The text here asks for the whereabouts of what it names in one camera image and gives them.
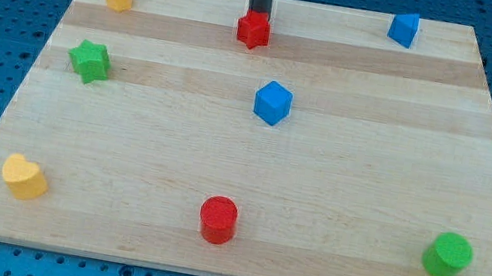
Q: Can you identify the light wooden board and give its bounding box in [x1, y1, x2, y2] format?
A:
[0, 0, 492, 276]

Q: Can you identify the green cylinder block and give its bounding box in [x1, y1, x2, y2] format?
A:
[421, 232, 474, 276]

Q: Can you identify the red star block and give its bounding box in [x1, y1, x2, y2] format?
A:
[237, 10, 271, 49]

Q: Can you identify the green star block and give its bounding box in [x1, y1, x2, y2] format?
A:
[68, 39, 111, 84]

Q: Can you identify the blue cube block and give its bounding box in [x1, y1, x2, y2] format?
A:
[253, 81, 294, 126]

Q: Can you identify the blue triangle block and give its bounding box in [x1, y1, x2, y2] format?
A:
[387, 13, 420, 49]

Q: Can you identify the red cylinder block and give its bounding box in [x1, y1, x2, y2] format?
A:
[199, 196, 238, 245]

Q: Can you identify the yellow heart block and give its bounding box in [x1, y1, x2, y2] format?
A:
[1, 153, 49, 201]

